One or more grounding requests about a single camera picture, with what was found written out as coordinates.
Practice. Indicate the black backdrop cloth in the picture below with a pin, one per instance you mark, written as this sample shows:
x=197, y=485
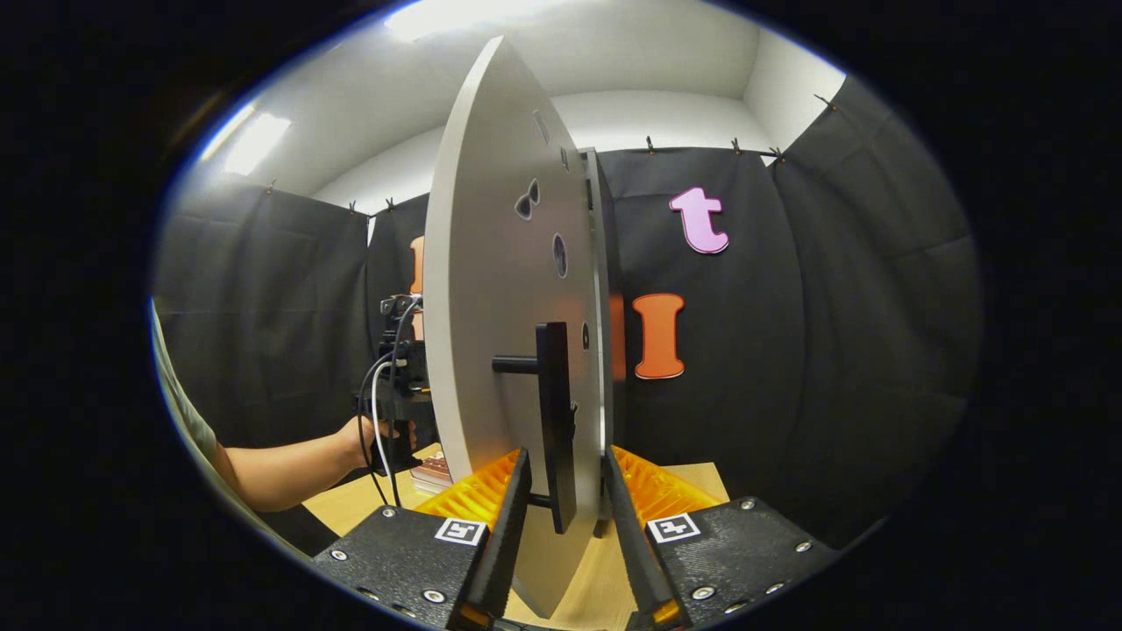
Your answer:
x=789, y=350

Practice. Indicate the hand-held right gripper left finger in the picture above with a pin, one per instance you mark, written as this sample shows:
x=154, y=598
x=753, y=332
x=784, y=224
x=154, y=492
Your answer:
x=508, y=543

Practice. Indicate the grey cabinet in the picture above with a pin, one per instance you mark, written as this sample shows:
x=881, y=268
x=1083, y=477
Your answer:
x=610, y=254

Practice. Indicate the stack of books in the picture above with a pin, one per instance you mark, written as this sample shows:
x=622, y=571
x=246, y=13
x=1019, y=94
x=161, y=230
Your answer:
x=431, y=478

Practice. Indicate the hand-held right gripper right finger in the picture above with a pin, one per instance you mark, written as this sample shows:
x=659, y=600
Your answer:
x=631, y=543

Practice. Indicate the beige cabinet door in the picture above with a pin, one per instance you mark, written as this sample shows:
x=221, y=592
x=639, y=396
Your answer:
x=491, y=263

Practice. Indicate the long ceiling light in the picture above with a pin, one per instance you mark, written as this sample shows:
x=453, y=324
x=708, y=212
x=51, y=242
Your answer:
x=256, y=140

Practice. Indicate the grey green shirt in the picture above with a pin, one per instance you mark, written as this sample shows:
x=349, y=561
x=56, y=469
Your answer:
x=180, y=399

